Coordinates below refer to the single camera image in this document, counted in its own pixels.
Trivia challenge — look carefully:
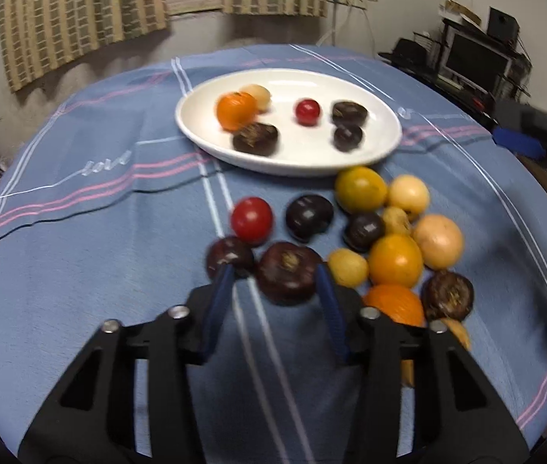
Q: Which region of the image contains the computer monitor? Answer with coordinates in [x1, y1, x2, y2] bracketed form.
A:
[438, 26, 514, 94]

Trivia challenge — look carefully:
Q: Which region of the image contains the yellow orange fruit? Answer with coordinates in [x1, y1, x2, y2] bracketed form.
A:
[334, 167, 388, 215]

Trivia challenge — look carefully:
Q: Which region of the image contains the dark brown mangosteen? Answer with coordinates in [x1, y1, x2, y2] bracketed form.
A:
[232, 123, 279, 157]

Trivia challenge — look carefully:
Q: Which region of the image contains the left striped curtain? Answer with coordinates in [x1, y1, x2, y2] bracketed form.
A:
[0, 0, 169, 92]

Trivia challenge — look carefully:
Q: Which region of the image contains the red cherry tomato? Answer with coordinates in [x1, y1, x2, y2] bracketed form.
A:
[294, 99, 322, 127]

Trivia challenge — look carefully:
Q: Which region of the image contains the red tomato on cloth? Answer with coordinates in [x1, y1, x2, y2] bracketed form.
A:
[231, 197, 274, 246]

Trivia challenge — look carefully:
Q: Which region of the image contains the blue striped tablecloth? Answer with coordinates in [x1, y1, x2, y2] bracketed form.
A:
[0, 45, 547, 463]

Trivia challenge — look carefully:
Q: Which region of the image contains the black speaker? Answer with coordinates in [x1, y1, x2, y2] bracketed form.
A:
[487, 7, 520, 47]

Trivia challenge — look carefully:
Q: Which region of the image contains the orange mandarin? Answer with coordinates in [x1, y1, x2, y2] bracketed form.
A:
[215, 91, 259, 132]
[363, 284, 426, 327]

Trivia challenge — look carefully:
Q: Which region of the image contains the dark purple plum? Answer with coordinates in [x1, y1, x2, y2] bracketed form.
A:
[285, 194, 334, 243]

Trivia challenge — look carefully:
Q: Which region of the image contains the white wall cable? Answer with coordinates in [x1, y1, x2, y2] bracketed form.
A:
[315, 0, 367, 48]

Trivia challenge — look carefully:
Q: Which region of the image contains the tan round fruit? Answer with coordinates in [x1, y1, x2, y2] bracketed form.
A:
[387, 175, 431, 221]
[412, 214, 465, 270]
[240, 84, 272, 113]

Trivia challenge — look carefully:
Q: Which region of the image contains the white round plate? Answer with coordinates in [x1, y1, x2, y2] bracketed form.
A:
[175, 68, 403, 177]

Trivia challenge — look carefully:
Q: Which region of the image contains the small yellow fruit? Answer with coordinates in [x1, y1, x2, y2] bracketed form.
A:
[327, 248, 369, 288]

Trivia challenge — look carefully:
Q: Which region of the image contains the dark brown fruit bottom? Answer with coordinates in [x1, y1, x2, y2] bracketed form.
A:
[421, 270, 475, 322]

